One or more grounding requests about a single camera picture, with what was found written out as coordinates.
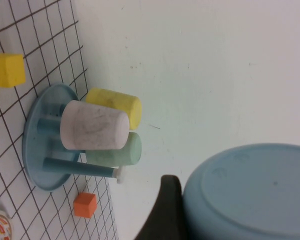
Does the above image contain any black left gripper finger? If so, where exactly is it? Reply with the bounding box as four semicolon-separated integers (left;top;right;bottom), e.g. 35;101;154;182
136;174;184;240

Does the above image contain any blue plastic cup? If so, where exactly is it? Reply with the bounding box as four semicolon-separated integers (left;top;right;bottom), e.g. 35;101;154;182
182;142;300;240

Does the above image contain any green plastic cup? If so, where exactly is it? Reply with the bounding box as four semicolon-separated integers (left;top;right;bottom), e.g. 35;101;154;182
85;131;143;168

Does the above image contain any pale pink plastic cup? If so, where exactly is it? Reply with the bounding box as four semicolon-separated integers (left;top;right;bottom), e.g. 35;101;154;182
59;100;130;151

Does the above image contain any yellow plastic cup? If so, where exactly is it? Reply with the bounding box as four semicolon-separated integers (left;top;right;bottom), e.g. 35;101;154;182
85;87;143;130

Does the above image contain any blue cup stand with posts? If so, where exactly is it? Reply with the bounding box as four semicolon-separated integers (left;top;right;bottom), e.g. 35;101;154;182
22;83;127;192

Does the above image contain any orange foam cube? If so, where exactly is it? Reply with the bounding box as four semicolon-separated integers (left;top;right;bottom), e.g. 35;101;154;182
73;192;98;219

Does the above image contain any white tape roll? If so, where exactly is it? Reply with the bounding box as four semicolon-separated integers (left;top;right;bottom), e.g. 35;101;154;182
0;206;15;240

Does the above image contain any grey checked tablecloth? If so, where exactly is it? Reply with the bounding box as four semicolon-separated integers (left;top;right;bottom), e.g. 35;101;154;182
0;0;121;240

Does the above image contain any yellow foam cube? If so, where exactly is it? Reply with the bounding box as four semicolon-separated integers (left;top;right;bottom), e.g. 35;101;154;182
0;53;26;88

